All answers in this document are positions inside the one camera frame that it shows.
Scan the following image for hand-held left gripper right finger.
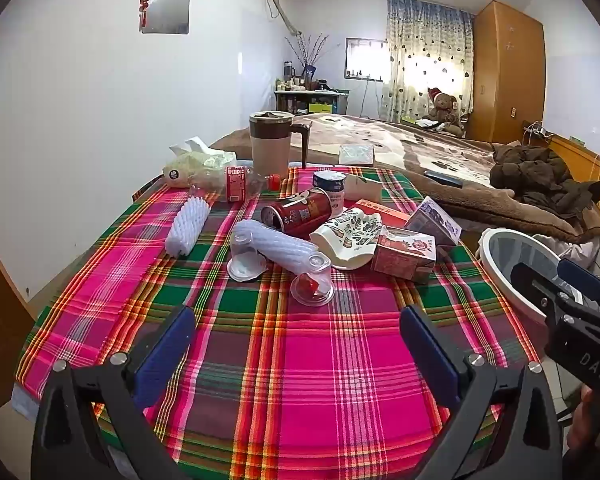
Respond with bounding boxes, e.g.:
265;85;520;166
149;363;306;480
399;304;566;480

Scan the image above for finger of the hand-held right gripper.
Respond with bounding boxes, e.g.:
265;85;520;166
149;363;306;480
510;262;583;311
557;259;600;303

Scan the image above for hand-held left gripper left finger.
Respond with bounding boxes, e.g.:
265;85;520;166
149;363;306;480
30;305;197;480

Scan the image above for white round trash bin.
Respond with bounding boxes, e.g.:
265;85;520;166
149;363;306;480
480;228;571;361

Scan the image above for white printed paper bowl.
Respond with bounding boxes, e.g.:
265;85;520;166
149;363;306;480
310;207;388;271

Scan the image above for white foam net sleeve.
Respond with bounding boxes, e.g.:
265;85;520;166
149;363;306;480
232;220;321;275
165;197;212;259

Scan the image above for person's right hand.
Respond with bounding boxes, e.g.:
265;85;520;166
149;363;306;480
566;385;600;471

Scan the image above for red drink carton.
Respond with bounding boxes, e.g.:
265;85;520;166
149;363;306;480
371;226;437;283

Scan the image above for dark brown clothing pile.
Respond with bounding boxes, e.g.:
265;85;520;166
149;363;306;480
490;144;600;218

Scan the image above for wooden headboard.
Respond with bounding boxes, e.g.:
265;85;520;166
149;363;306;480
545;132;600;221

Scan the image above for clear plastic cup white lid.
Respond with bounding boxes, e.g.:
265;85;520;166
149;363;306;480
228;234;268;282

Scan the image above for purple white drink carton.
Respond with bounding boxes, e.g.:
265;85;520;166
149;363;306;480
405;196;463;247

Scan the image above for pink green plaid tablecloth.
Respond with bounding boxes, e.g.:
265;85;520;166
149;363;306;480
12;165;541;480

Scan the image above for clear plastic cup red scrap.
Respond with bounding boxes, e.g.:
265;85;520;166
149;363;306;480
290;254;335;307

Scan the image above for dark phone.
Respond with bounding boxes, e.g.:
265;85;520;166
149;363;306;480
425;170;463;189

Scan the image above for flat red box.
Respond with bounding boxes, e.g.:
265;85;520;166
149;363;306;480
355;199;411;228

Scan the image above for wooden door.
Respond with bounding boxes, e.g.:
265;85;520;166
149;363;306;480
0;215;36;421

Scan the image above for white green small box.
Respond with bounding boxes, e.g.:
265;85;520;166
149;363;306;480
345;172;383;203

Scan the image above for clear bottle red label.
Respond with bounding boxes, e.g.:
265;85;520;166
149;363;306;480
189;165;286;203

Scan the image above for brown bed blanket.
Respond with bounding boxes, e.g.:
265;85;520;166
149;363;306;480
210;112;600;243

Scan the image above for pale tissue pack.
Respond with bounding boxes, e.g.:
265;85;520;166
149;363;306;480
162;136;237;188

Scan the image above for red drink can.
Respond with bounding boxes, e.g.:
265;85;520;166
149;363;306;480
261;187;333;238

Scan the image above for white yogurt cup blue label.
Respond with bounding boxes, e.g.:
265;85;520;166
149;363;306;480
313;171;348;211

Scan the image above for brown teddy bear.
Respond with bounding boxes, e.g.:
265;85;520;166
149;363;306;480
422;87;465;137

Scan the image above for wooden wardrobe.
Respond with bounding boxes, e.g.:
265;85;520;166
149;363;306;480
467;1;546;143

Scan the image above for clear plastic packet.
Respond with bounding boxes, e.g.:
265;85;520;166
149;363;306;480
339;144;375;166

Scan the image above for beige pitcher brown lid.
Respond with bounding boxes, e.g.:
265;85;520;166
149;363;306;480
249;111;312;178

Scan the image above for patterned window curtain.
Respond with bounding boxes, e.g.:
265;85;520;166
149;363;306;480
382;0;476;123

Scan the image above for window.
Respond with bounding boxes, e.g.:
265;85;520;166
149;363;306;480
345;37;387;81

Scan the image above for small desk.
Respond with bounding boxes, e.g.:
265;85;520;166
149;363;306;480
274;87;351;116

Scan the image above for assorted small bottles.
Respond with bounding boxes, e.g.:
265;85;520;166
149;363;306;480
276;60;331;92

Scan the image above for dry branches in vase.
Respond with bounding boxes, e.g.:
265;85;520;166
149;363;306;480
285;32;333;91

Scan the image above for white wrapped pipe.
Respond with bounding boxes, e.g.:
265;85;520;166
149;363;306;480
262;0;301;36

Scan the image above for square grey wall panel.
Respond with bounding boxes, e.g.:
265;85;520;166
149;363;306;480
141;0;191;35

